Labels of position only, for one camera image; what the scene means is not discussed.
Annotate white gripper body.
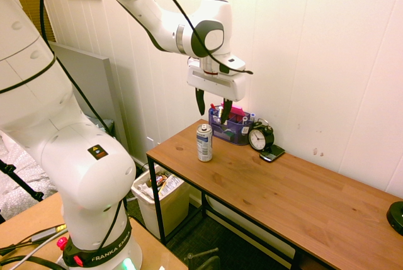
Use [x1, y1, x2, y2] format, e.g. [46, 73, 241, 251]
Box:
[186, 64, 247, 102]

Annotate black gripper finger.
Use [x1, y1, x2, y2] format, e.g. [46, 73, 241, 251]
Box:
[220, 98, 234, 125]
[195, 87, 205, 116]

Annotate white and blue drink can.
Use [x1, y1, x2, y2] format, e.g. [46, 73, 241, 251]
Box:
[196, 123, 213, 163]

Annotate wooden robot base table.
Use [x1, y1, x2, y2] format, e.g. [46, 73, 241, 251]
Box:
[0, 191, 189, 270]

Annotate white trash bin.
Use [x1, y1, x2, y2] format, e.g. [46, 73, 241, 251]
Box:
[130, 164, 191, 240]

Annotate pink sticky note pad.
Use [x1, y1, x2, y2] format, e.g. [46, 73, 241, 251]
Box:
[221, 102, 247, 123]

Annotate purple mesh desk organizer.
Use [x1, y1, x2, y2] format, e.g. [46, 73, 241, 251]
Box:
[208, 103, 255, 147]

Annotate black twin-bell alarm clock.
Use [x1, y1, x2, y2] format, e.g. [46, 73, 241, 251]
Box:
[247, 118, 275, 152]

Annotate black mobile phone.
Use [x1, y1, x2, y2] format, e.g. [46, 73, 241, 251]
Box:
[259, 144, 286, 163]

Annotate crumpled snack wrapper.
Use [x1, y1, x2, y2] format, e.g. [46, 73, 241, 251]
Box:
[149, 171, 183, 198]

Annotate grey headboard panel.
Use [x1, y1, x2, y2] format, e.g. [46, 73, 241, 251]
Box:
[48, 42, 129, 151]

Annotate black metal clamp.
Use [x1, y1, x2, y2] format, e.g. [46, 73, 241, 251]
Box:
[186, 247, 221, 270]

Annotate wooden window blind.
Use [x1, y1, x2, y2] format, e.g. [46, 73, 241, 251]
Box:
[14, 0, 57, 43]

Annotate white patterned bed cover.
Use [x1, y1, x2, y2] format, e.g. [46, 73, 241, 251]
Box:
[0, 131, 58, 221]

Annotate black tripod stand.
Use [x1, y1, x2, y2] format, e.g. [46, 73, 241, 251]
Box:
[0, 159, 45, 202]

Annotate black round device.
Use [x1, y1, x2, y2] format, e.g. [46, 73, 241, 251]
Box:
[386, 201, 403, 237]

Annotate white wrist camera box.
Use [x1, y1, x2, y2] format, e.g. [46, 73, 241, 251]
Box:
[219, 54, 246, 73]

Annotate wooden desk with black frame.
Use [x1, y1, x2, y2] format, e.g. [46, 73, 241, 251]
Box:
[146, 119, 403, 270]

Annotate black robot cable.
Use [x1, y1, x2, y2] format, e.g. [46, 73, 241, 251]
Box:
[0, 0, 254, 252]

